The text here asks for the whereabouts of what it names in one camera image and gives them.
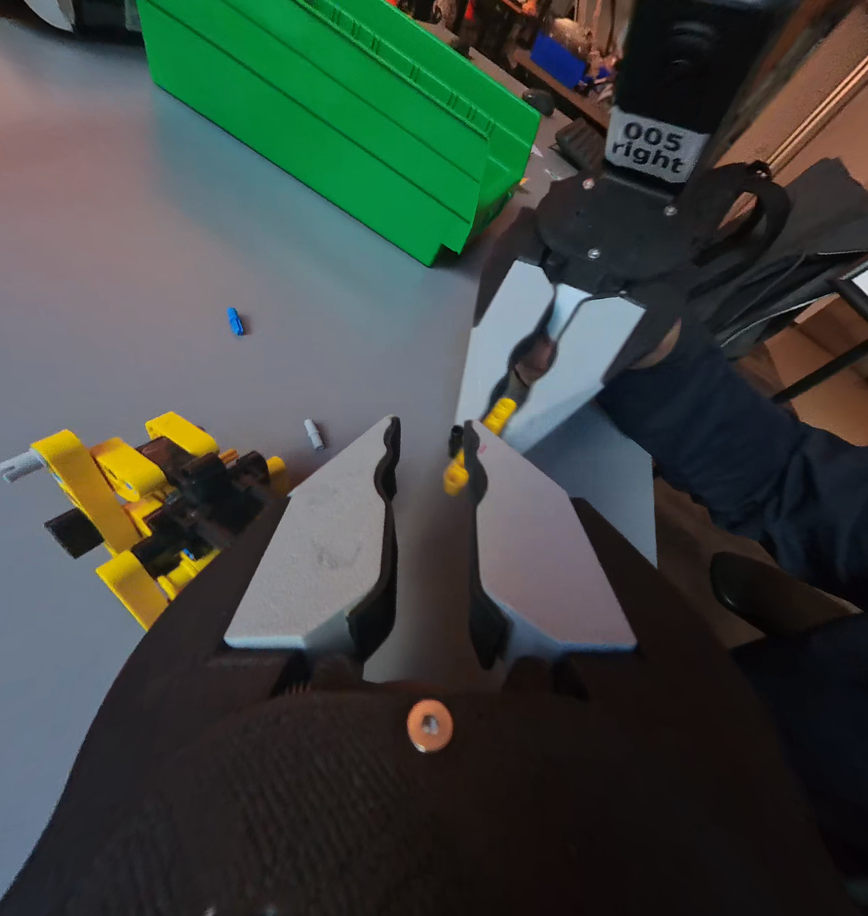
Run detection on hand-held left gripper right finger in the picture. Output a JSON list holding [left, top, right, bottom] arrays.
[[462, 421, 638, 671]]

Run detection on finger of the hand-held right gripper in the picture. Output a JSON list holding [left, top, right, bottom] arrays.
[[454, 259, 555, 425], [502, 285, 647, 454]]

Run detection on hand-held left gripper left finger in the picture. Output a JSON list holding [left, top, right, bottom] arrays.
[[224, 415, 402, 664]]

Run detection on yellow lego beam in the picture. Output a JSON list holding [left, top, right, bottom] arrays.
[[443, 397, 518, 496]]

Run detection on yellow lego model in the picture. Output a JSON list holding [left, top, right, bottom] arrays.
[[0, 411, 292, 631]]

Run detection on green plastic bin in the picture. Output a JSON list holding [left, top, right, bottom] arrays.
[[135, 0, 542, 267]]

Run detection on person's right forearm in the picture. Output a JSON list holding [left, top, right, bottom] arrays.
[[598, 322, 868, 609]]

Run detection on lego set box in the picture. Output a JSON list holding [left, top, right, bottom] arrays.
[[19, 0, 145, 37]]

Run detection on person's right hand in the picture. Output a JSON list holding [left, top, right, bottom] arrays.
[[512, 338, 558, 392]]

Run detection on small blue bin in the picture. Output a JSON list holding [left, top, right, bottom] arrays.
[[530, 32, 588, 90]]

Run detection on black jacket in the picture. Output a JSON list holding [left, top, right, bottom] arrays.
[[691, 157, 868, 359]]

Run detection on person's legs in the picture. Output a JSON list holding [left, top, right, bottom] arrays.
[[734, 608, 868, 881]]

